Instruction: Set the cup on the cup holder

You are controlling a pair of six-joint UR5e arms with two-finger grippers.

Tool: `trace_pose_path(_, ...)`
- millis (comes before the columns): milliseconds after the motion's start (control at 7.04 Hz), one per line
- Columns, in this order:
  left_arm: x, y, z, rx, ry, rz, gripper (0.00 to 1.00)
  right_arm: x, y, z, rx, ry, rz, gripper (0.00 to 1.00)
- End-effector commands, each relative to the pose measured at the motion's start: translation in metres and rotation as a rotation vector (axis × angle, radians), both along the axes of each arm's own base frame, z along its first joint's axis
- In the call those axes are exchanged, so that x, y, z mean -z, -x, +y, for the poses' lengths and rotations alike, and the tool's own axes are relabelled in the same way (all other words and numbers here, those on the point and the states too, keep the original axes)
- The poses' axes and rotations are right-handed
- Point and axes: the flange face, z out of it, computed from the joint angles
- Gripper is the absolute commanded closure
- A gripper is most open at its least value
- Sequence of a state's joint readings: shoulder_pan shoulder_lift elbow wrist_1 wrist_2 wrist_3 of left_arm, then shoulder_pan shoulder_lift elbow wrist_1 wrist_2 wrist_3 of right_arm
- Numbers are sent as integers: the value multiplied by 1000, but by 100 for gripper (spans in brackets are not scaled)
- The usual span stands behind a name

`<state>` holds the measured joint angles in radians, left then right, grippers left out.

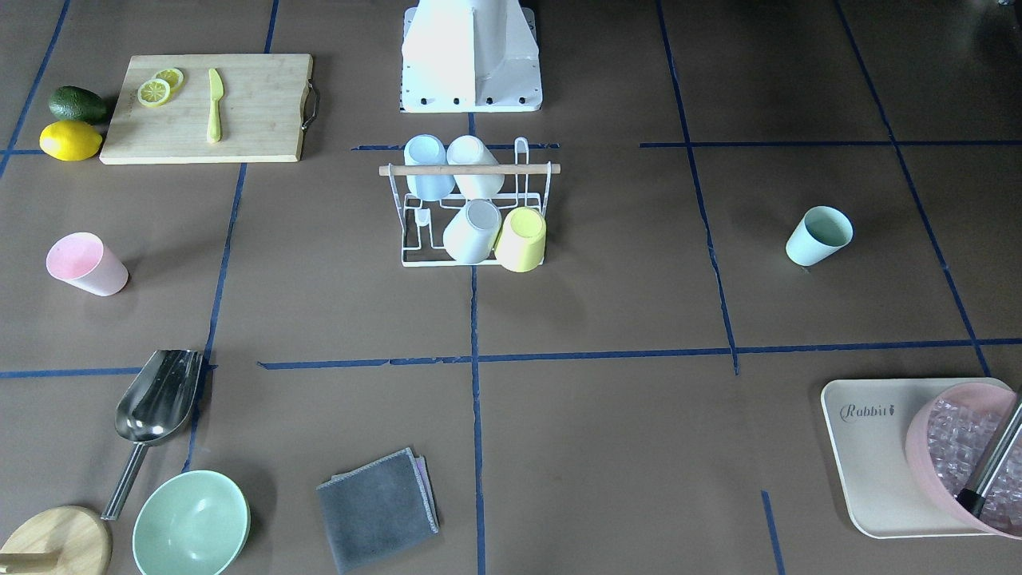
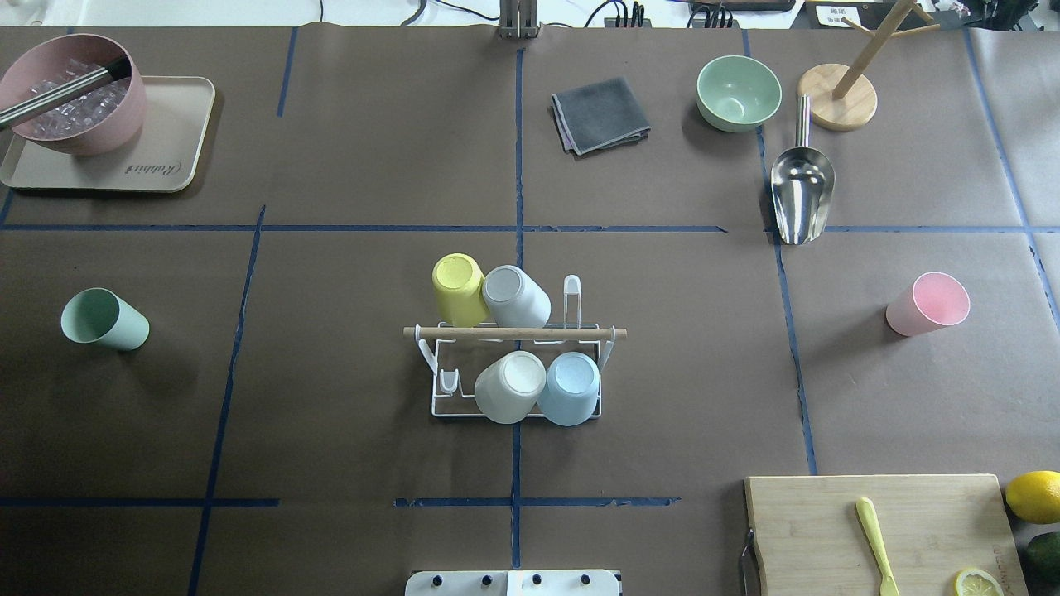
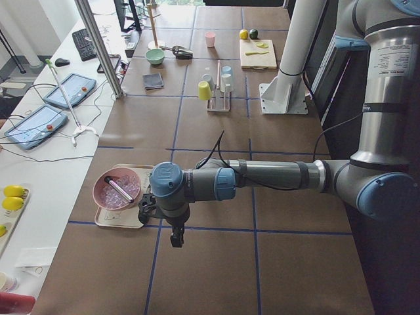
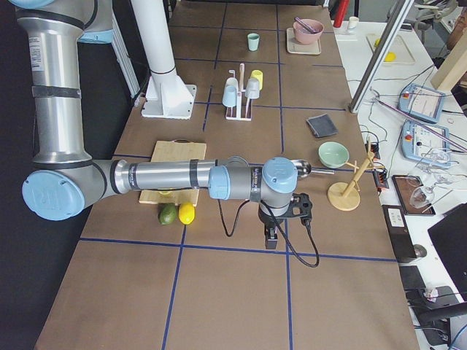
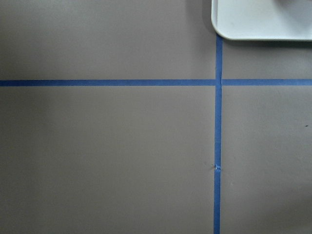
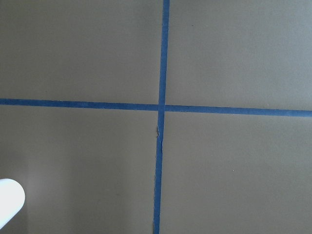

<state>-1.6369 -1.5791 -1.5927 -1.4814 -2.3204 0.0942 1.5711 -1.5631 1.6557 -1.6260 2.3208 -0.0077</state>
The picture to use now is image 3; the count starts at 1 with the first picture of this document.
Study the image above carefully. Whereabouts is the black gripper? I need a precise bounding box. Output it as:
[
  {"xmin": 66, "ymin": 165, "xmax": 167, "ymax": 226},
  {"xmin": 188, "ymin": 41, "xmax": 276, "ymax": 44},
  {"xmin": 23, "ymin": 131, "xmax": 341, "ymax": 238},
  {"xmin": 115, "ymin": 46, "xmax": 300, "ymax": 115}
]
[{"xmin": 138, "ymin": 193, "xmax": 184, "ymax": 248}]

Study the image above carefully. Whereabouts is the pink cup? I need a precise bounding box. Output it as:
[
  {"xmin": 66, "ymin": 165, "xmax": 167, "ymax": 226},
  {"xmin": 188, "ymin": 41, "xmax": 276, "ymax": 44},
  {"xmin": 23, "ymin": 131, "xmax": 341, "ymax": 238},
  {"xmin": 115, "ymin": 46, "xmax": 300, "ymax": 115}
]
[{"xmin": 205, "ymin": 31, "xmax": 216, "ymax": 48}]

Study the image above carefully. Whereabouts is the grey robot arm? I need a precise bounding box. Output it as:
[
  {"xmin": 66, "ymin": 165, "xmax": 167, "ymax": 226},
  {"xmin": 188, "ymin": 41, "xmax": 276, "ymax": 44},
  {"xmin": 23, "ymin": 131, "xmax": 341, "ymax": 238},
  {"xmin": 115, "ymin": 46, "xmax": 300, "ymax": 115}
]
[{"xmin": 138, "ymin": 1, "xmax": 419, "ymax": 247}]

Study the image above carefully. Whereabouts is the yellow cup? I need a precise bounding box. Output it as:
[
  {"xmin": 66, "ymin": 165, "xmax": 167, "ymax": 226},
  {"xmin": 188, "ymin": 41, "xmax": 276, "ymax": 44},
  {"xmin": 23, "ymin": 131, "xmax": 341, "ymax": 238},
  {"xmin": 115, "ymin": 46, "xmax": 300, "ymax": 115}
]
[{"xmin": 198, "ymin": 81, "xmax": 212, "ymax": 100}]

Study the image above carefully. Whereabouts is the grey cup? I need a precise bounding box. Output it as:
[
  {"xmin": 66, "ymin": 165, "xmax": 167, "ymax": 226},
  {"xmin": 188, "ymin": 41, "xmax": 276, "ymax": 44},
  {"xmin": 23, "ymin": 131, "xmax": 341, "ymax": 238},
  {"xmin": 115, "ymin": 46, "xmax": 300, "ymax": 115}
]
[{"xmin": 201, "ymin": 73, "xmax": 215, "ymax": 91}]

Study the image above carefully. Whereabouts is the white cup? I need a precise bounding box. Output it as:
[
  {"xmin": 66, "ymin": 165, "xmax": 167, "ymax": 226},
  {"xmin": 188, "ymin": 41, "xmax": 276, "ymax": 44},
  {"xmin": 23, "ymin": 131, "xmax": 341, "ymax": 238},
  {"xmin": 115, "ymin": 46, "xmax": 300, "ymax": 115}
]
[{"xmin": 220, "ymin": 73, "xmax": 233, "ymax": 93}]

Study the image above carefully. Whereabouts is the light blue cup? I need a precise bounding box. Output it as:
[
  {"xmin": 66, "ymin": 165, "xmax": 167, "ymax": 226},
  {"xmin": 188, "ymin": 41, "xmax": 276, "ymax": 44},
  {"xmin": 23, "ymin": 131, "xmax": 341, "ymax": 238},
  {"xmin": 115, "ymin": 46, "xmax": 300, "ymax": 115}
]
[{"xmin": 221, "ymin": 66, "xmax": 233, "ymax": 76}]

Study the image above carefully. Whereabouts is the beige rabbit tray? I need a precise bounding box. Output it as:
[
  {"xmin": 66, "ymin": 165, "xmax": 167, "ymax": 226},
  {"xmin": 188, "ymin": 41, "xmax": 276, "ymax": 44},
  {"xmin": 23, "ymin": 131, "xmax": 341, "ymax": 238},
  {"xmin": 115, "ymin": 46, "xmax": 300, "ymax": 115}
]
[{"xmin": 94, "ymin": 164, "xmax": 153, "ymax": 228}]

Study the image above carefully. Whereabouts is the pink bowl with ice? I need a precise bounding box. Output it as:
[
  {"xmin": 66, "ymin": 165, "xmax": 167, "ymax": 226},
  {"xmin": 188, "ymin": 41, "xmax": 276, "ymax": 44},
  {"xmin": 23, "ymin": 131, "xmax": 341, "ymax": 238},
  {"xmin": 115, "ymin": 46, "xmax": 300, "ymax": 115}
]
[{"xmin": 93, "ymin": 167, "xmax": 142, "ymax": 211}]

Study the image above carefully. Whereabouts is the white reach grabber stick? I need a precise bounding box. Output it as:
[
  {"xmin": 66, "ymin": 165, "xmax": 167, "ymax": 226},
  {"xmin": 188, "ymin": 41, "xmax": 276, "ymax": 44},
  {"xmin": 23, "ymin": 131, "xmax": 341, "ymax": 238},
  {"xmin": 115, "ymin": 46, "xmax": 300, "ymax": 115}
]
[{"xmin": 45, "ymin": 59, "xmax": 99, "ymax": 147}]

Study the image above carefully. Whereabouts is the folded grey cloth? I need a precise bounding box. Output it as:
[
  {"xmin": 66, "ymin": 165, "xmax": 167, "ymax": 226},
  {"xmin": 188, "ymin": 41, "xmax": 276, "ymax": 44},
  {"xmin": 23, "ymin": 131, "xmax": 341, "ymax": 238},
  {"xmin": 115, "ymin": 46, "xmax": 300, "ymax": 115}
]
[{"xmin": 142, "ymin": 73, "xmax": 164, "ymax": 90}]

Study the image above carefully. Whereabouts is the tray with yellow lemons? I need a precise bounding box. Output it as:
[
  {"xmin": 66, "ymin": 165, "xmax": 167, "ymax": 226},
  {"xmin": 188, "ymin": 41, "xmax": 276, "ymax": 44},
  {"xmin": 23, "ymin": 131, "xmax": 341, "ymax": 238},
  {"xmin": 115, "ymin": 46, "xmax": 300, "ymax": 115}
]
[{"xmin": 1, "ymin": 184, "xmax": 30, "ymax": 254}]

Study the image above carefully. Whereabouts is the near teach pendant tablet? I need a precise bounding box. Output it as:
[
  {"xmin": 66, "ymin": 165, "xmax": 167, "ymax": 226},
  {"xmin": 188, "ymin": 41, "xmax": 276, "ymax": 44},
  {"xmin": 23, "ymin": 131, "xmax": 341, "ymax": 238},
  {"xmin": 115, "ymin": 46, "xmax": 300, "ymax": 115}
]
[{"xmin": 5, "ymin": 104, "xmax": 68, "ymax": 150}]

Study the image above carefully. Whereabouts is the teach pendant tablet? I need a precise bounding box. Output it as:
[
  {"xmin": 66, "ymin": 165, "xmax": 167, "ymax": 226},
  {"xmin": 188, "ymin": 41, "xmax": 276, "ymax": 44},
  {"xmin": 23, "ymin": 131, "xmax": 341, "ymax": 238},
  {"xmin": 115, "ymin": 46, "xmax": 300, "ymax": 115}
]
[
  {"xmin": 5, "ymin": 104, "xmax": 68, "ymax": 150},
  {"xmin": 43, "ymin": 73, "xmax": 96, "ymax": 110}
]

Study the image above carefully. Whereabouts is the red bottle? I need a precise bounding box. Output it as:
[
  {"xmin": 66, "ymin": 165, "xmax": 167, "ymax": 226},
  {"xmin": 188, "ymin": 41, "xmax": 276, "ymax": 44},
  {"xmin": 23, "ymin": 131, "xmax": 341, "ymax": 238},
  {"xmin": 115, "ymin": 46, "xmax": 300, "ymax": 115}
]
[{"xmin": 1, "ymin": 292, "xmax": 35, "ymax": 314}]

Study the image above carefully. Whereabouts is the far teach pendant tablet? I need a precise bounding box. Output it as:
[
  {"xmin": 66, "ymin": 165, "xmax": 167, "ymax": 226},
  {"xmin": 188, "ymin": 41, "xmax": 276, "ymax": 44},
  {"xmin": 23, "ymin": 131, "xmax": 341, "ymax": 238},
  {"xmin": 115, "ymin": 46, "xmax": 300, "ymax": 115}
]
[{"xmin": 43, "ymin": 73, "xmax": 96, "ymax": 110}]

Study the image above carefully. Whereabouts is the mint green bowl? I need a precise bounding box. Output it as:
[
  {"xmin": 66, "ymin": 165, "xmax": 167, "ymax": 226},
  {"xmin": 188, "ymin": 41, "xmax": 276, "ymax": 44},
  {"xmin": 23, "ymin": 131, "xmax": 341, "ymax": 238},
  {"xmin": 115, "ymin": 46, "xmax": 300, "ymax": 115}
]
[{"xmin": 145, "ymin": 49, "xmax": 165, "ymax": 65}]

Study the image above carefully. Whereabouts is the steel scoop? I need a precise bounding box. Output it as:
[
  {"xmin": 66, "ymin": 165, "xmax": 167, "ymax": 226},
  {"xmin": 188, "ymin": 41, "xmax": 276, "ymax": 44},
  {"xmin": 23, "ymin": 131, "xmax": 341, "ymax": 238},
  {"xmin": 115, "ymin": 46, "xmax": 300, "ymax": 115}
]
[{"xmin": 160, "ymin": 45, "xmax": 193, "ymax": 60}]

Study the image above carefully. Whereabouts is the wooden mug tree stand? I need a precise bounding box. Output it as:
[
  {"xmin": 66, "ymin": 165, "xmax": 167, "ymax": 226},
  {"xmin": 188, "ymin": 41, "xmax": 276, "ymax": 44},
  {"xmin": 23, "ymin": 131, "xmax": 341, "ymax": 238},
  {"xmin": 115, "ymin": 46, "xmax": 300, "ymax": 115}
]
[{"xmin": 146, "ymin": 1, "xmax": 165, "ymax": 50}]

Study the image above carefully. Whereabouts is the yellow plastic knife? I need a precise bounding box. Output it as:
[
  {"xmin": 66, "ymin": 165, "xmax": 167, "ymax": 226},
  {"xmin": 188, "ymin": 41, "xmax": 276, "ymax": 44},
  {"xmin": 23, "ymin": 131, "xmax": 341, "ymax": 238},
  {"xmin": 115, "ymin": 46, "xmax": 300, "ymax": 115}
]
[{"xmin": 244, "ymin": 51, "xmax": 269, "ymax": 56}]

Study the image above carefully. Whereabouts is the bamboo cutting board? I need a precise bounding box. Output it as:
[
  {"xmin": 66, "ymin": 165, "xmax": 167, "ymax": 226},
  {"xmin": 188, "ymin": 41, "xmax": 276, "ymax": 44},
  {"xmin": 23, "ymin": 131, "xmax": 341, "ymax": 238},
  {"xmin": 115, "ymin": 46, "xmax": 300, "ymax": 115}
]
[{"xmin": 239, "ymin": 39, "xmax": 277, "ymax": 70}]

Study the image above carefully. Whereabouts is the black keyboard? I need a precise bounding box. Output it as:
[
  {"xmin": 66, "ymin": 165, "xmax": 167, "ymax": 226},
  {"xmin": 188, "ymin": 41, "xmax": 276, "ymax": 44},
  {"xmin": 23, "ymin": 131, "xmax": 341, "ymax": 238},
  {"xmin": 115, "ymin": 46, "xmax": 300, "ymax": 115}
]
[{"xmin": 72, "ymin": 28, "xmax": 97, "ymax": 62}]

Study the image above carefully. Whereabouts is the lemon slice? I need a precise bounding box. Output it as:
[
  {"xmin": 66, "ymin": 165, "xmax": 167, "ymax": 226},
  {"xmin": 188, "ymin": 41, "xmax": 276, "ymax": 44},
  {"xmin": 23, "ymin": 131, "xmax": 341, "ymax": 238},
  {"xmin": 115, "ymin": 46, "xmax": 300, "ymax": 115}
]
[{"xmin": 255, "ymin": 41, "xmax": 268, "ymax": 49}]

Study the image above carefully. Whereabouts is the black computer mouse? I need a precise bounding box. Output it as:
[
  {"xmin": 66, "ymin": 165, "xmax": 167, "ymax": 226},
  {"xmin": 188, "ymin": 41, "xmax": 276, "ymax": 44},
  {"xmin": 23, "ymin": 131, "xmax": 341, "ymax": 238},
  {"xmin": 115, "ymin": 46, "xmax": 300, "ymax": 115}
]
[{"xmin": 54, "ymin": 58, "xmax": 70, "ymax": 67}]

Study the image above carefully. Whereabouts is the yellow lemon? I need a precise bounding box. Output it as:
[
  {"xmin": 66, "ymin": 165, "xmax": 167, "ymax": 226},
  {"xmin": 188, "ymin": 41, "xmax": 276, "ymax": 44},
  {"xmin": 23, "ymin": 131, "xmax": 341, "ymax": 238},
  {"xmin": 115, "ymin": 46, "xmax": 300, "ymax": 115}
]
[{"xmin": 239, "ymin": 29, "xmax": 249, "ymax": 39}]

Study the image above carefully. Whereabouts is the green avocado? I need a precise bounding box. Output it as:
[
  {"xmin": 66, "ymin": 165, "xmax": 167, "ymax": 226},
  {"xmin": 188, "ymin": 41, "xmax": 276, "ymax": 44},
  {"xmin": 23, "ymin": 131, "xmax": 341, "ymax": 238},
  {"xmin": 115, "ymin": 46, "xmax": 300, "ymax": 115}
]
[{"xmin": 249, "ymin": 28, "xmax": 259, "ymax": 39}]

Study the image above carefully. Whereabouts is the metal ice scoop handle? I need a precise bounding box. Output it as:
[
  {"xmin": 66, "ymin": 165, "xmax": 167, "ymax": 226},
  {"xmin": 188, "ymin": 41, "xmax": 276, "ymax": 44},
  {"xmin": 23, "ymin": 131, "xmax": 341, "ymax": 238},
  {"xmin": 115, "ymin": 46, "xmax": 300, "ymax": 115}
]
[{"xmin": 104, "ymin": 176, "xmax": 135, "ymax": 203}]

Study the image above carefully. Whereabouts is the white wire cup rack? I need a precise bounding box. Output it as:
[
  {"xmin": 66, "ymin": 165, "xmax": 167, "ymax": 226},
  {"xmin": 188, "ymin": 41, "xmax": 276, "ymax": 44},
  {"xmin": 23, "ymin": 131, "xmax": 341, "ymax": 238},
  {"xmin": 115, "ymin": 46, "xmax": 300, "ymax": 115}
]
[{"xmin": 207, "ymin": 60, "xmax": 231, "ymax": 112}]

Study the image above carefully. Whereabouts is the aluminium frame post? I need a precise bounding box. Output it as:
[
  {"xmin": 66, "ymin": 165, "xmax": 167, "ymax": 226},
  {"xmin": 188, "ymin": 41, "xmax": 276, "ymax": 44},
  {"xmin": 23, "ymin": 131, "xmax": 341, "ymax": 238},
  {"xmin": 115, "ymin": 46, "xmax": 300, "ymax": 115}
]
[{"xmin": 75, "ymin": 0, "xmax": 124, "ymax": 99}]

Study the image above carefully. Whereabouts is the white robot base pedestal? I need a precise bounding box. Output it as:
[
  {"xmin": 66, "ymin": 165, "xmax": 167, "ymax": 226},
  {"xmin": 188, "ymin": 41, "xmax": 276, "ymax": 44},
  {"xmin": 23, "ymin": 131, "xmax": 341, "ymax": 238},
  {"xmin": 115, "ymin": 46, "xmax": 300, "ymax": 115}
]
[{"xmin": 259, "ymin": 0, "xmax": 327, "ymax": 115}]

